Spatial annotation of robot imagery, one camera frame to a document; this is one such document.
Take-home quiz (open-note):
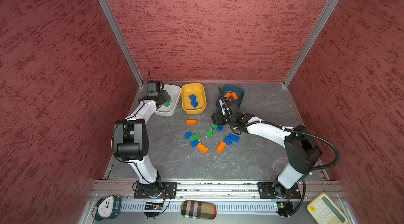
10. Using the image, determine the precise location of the green lego cluster top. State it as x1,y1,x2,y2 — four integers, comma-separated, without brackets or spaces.
163,98,172,107

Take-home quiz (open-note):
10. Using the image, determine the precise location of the green lego cluster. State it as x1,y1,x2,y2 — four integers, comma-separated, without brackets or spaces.
163,98,172,107
210,123,218,130

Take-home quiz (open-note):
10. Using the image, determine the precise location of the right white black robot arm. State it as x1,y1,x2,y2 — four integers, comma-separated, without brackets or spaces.
211,101,323,198

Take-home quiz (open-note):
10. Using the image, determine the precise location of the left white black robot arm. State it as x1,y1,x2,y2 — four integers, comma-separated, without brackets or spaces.
111,81,170,198

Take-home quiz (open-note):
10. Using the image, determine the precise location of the white rectangular container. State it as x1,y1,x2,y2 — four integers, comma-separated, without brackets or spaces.
155,85,182,117

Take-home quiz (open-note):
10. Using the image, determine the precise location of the green lego cluster right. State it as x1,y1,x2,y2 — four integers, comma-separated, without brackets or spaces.
210,123,218,130

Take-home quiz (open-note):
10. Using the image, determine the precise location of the blue lego pair right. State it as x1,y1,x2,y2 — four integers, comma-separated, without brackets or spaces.
224,134,240,145

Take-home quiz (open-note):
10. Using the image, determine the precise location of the teal rectangular container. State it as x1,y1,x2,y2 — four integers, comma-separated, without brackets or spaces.
216,85,245,114

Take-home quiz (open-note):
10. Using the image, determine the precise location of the green long lego centre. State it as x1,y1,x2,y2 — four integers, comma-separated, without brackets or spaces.
207,130,213,138

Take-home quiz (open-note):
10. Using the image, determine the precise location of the green long lego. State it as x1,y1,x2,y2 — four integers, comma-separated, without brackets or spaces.
189,133,201,142
207,130,213,138

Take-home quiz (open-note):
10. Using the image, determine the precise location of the yellow rectangular container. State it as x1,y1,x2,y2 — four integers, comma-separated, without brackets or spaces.
182,83,207,115

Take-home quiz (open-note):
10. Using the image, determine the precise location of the green long lego left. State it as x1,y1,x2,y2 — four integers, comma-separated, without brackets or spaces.
189,133,201,142

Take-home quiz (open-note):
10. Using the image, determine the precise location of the plaid fabric pouch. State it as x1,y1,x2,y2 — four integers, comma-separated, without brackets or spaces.
181,200,217,220

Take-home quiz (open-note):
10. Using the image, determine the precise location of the green analog clock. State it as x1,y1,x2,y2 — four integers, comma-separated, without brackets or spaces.
93,195,122,221

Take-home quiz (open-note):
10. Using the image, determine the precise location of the yellow green calculator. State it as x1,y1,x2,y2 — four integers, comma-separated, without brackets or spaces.
307,192,349,224

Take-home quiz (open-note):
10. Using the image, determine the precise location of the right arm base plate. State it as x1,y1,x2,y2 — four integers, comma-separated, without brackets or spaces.
257,182,302,200

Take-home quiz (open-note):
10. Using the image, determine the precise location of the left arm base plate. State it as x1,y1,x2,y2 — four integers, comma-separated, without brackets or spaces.
134,181,178,199

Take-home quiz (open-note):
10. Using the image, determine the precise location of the black corrugated cable hose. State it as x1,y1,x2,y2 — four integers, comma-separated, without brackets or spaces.
217,85,342,217

